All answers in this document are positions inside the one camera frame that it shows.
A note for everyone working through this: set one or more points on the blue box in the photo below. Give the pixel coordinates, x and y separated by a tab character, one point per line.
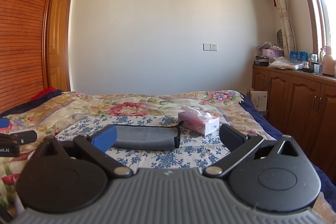
298	56

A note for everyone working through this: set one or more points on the small white bottle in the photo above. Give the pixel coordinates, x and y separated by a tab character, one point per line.
306	65

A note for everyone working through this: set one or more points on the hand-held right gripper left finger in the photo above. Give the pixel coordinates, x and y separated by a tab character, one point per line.
105	140

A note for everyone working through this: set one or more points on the blue floral white cloth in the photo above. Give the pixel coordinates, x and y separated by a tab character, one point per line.
157	155

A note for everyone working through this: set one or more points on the pink thermos jug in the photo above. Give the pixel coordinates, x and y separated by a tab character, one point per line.
328	62

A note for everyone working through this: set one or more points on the large floral blanket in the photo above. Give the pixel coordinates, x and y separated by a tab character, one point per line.
131	106

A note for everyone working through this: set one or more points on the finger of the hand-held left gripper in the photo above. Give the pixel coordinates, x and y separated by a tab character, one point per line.
3	123
25	138

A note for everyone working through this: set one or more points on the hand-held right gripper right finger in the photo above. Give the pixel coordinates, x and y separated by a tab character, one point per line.
230	138

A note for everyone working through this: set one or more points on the pink tissue box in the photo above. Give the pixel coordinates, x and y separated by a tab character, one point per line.
198	123

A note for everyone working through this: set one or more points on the white wall socket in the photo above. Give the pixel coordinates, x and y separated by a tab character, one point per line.
210	47

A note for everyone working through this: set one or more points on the green hand fan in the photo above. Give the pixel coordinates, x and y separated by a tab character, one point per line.
280	37

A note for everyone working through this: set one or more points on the purple and grey towel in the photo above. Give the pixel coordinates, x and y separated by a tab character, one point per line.
145	137

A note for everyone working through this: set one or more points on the white cardboard box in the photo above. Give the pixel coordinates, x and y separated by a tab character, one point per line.
259	100

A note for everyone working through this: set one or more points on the wooden louvred wardrobe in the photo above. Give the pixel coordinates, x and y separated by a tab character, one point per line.
21	29

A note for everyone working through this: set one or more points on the clear plastic bag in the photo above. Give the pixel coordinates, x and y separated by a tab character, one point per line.
284	63

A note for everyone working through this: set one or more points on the stack of books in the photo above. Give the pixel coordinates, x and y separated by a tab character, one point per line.
262	61

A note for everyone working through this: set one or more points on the red cloth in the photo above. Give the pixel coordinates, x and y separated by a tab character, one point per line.
43	92

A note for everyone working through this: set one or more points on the wooden cabinet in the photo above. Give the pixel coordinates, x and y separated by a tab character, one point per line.
296	98

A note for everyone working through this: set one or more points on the wooden door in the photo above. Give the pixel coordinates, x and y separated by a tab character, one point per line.
60	35

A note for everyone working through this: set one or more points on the pink storage box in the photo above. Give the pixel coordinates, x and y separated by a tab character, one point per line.
273	53

